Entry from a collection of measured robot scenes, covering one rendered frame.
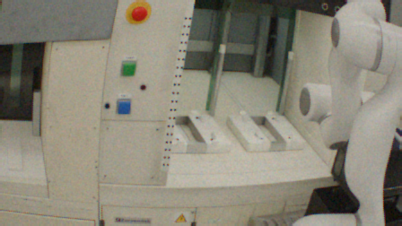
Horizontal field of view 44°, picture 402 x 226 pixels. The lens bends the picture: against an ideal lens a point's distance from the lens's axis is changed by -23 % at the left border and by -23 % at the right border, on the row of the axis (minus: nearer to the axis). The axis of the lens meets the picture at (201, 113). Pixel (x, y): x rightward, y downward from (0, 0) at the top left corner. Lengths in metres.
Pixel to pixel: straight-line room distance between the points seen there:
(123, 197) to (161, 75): 0.36
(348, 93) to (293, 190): 0.68
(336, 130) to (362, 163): 0.32
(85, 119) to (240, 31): 1.18
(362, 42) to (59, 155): 0.96
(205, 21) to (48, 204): 1.20
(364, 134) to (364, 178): 0.08
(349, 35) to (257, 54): 1.69
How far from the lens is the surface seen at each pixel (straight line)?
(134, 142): 1.60
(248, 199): 1.79
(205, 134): 1.94
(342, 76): 1.22
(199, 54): 2.54
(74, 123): 1.54
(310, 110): 1.32
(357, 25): 0.90
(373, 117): 0.95
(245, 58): 2.62
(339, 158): 1.58
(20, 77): 1.96
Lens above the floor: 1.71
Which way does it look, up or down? 23 degrees down
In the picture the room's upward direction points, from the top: 9 degrees clockwise
